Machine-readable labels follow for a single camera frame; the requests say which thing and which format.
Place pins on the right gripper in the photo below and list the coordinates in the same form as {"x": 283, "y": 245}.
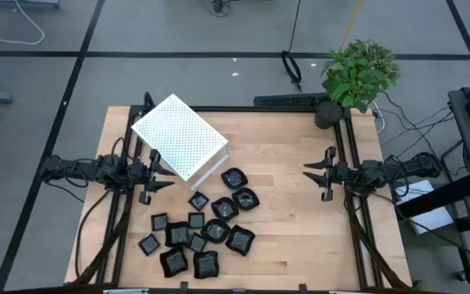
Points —
{"x": 341, "y": 175}

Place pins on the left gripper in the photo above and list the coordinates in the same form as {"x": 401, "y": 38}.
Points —
{"x": 147, "y": 175}

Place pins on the black oval mini plate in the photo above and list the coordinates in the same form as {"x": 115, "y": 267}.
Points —
{"x": 224, "y": 208}
{"x": 234, "y": 178}
{"x": 215, "y": 230}
{"x": 245, "y": 199}

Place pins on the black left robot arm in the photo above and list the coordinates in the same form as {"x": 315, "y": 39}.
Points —
{"x": 96, "y": 169}

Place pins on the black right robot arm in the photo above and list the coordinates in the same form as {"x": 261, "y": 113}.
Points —
{"x": 414, "y": 165}

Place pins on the black power adapter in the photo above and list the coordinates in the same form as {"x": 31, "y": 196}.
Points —
{"x": 392, "y": 159}

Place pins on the black power strip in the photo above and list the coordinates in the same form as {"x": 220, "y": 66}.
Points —
{"x": 288, "y": 100}

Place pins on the green potted plant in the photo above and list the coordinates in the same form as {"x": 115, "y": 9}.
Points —
{"x": 357, "y": 77}

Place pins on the black table clamp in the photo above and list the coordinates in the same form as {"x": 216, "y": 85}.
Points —
{"x": 301, "y": 288}
{"x": 184, "y": 287}

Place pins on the white paper sheet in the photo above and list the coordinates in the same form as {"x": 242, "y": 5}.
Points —
{"x": 431, "y": 218}

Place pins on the grey cart base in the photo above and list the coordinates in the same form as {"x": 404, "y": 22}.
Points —
{"x": 23, "y": 3}

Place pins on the black aluminium table frame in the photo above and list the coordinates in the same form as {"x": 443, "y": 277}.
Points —
{"x": 259, "y": 109}

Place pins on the black desk leg frame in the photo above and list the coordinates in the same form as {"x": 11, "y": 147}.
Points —
{"x": 435, "y": 198}

